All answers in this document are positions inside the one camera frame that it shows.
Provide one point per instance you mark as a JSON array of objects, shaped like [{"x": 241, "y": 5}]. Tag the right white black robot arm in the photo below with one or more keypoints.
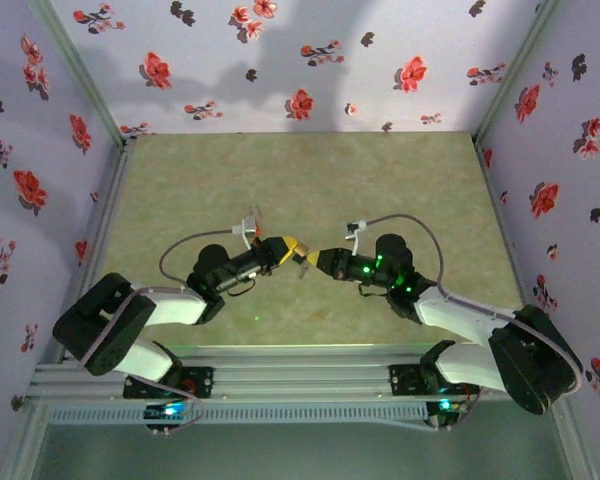
[{"x": 455, "y": 315}]

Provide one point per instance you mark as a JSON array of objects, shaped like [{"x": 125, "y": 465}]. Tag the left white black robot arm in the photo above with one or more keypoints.
[{"x": 175, "y": 310}]

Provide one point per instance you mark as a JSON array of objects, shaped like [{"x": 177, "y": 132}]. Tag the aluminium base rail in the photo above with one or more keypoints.
[{"x": 300, "y": 375}]

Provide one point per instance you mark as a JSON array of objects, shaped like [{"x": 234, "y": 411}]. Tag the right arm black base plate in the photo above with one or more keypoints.
[{"x": 402, "y": 380}]

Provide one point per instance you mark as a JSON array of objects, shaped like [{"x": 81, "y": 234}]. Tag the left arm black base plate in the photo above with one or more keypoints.
[{"x": 202, "y": 380}]

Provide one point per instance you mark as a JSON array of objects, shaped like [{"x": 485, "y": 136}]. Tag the aluminium side rail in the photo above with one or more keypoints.
[
  {"x": 102, "y": 225},
  {"x": 501, "y": 210}
]

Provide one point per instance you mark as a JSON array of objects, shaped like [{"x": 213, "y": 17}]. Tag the aluminium corner post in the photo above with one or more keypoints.
[
  {"x": 516, "y": 70},
  {"x": 82, "y": 70}
]

